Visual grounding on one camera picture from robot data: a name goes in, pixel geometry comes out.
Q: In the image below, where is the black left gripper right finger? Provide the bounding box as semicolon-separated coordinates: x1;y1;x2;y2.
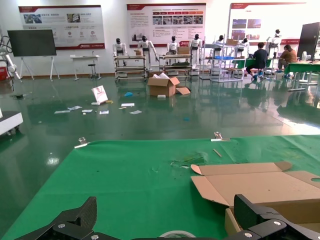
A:
224;194;320;240

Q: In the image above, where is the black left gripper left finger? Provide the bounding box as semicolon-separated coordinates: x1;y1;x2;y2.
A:
14;196;111;240

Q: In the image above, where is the open brown cardboard mailer box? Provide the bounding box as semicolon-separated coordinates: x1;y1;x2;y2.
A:
190;161;320;240

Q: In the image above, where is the large open cardboard box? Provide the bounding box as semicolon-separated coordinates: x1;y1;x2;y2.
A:
146;72;192;98

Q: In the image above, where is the green table cloth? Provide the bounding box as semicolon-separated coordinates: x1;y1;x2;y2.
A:
0;134;320;240

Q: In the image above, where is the silver binder clip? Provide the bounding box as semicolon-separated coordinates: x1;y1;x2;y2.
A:
74;136;91;149
210;131;231;143

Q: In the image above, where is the clear tape roll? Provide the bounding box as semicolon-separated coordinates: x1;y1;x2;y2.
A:
159;230;197;238

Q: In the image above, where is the crumpled clear tape patch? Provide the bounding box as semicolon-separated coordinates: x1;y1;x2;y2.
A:
169;152;208;170

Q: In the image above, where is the white wheeled cart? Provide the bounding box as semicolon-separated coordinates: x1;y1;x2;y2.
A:
0;107;25;137

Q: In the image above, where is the grey metal shelving rack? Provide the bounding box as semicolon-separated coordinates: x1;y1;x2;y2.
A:
199;34;245;83

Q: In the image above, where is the brown wooden stool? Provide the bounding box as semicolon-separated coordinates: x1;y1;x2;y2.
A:
226;67;245;81

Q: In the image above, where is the green covered work table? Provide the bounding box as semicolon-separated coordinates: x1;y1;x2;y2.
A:
231;58;272;76
283;61;320;92

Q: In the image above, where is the black round stool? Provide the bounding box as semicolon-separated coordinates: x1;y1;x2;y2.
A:
87;63;99;80

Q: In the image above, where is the metal tube rack cart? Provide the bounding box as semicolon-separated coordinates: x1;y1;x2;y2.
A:
158;53;193;80
113;54;149;83

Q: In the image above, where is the seated person in dark shirt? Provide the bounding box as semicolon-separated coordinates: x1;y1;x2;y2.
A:
245;42;270;81

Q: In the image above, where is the white desk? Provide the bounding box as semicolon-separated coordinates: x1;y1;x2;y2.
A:
69;54;102;82

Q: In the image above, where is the seated person in brown shirt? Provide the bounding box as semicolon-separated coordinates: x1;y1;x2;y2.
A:
275;44;299;74

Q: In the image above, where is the white humanoid robot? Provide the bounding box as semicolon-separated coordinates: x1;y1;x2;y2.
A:
188;34;203;76
265;29;283;63
112;38;129;67
237;37;250;60
166;35;180;56
137;35;160;72
213;34;226;51

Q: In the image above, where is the black screen on white stand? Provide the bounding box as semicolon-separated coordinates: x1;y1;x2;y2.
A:
6;29;61;82

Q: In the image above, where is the large black monitor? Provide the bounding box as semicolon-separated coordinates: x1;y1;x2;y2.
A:
296;21;320;62

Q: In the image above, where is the wall poster with building photos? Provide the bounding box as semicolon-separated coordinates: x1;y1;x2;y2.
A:
228;1;308;46

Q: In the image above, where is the wall poster with photo row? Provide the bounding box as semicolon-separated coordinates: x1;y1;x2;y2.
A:
126;2;207;49

